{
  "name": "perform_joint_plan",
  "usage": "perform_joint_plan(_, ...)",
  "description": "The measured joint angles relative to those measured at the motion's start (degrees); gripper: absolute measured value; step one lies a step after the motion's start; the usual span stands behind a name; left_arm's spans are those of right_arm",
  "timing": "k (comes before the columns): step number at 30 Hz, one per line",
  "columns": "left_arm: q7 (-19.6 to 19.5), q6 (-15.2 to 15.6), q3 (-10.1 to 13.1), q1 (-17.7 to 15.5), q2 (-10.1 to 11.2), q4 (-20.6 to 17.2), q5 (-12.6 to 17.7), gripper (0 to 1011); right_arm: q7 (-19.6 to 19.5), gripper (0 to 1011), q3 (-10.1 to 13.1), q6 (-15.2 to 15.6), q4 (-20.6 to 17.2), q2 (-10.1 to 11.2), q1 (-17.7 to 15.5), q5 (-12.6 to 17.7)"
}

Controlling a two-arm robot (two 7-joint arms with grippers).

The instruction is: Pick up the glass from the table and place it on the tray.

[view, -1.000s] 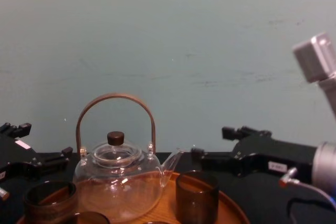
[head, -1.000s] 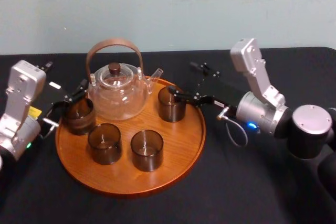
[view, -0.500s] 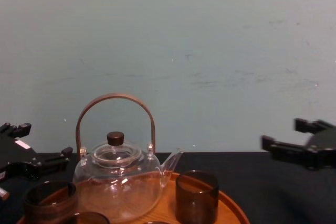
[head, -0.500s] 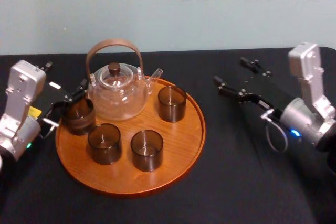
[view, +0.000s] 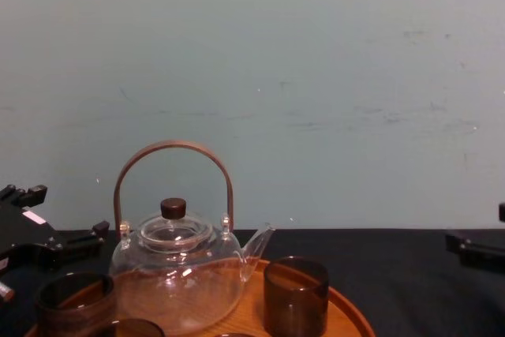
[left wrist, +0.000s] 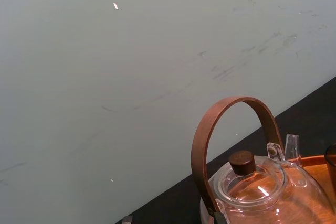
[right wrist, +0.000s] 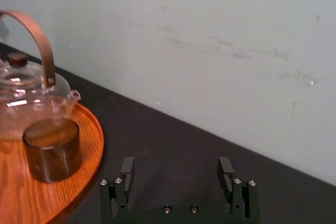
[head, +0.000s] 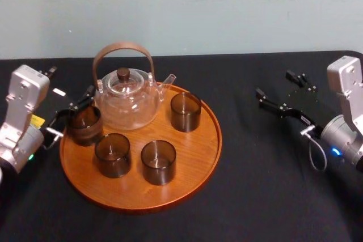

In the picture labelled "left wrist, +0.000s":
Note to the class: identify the round wooden tray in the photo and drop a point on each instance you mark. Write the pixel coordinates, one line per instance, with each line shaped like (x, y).
(313, 167)

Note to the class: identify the black table cloth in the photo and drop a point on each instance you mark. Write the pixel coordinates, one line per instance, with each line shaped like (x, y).
(236, 142)

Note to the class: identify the glass teapot lid wooden knob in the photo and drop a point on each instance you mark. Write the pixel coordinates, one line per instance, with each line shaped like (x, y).
(242, 179)

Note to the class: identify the brown tinted glass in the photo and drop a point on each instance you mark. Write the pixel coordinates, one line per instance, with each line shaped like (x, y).
(331, 155)

